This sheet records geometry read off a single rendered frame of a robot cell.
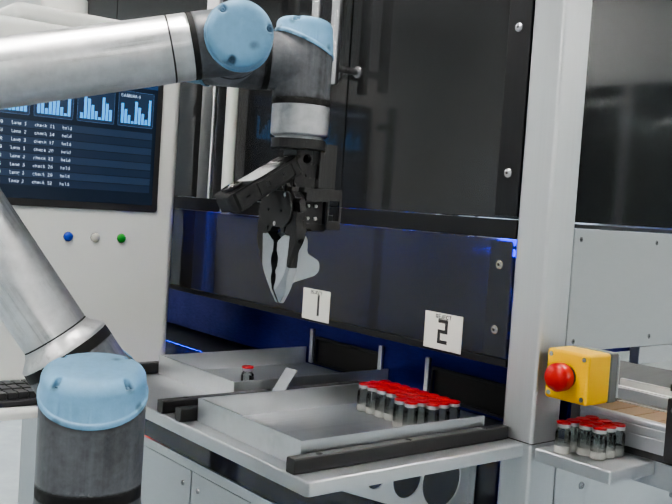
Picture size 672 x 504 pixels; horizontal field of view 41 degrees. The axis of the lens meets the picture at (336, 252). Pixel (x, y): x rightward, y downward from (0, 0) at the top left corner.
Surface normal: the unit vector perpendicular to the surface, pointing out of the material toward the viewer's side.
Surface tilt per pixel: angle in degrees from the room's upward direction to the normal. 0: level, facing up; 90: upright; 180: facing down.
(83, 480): 90
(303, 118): 90
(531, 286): 90
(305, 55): 90
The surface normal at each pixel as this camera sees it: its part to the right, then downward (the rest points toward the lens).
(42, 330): 0.18, 0.09
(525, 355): -0.78, -0.02
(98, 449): 0.39, 0.07
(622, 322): 0.62, 0.08
